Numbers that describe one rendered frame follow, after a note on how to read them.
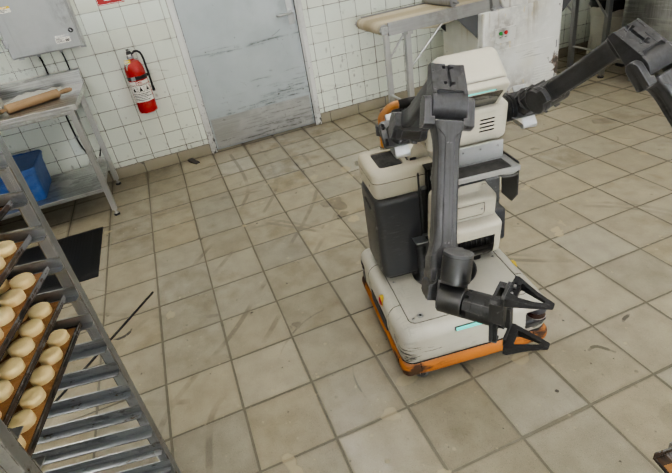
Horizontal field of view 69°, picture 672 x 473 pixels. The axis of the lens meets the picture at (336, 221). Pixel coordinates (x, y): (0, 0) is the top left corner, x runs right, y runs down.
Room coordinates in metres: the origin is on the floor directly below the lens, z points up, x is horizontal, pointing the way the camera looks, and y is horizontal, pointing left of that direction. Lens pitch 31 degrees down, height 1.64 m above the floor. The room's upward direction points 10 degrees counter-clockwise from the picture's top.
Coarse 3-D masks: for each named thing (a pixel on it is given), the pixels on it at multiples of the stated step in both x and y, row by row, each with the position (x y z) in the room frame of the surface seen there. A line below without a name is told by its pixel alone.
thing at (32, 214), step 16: (0, 144) 1.03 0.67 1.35; (0, 176) 1.02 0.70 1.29; (16, 176) 1.02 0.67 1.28; (32, 208) 1.02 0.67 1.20; (32, 224) 1.02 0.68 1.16; (48, 224) 1.05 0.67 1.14; (48, 240) 1.02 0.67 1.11; (48, 256) 1.02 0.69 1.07; (64, 256) 1.04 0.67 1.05; (64, 272) 1.02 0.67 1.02; (80, 288) 1.04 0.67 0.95; (80, 304) 1.02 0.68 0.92; (96, 320) 1.03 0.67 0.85; (96, 336) 1.02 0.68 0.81; (112, 352) 1.03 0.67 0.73; (128, 400) 1.02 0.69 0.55; (144, 416) 1.02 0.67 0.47; (176, 464) 1.05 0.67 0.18
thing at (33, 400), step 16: (64, 336) 0.95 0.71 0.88; (48, 352) 0.90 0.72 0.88; (64, 352) 0.91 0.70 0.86; (48, 368) 0.84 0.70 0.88; (32, 384) 0.81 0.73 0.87; (48, 384) 0.81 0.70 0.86; (32, 400) 0.75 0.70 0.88; (16, 416) 0.72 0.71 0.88; (32, 416) 0.71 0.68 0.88; (32, 432) 0.69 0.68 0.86
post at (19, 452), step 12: (0, 420) 0.60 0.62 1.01; (0, 432) 0.58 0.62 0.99; (0, 444) 0.57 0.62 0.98; (12, 444) 0.59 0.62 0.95; (0, 456) 0.57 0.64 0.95; (12, 456) 0.57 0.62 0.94; (24, 456) 0.59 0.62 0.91; (12, 468) 0.57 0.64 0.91; (24, 468) 0.57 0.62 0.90; (36, 468) 0.59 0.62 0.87
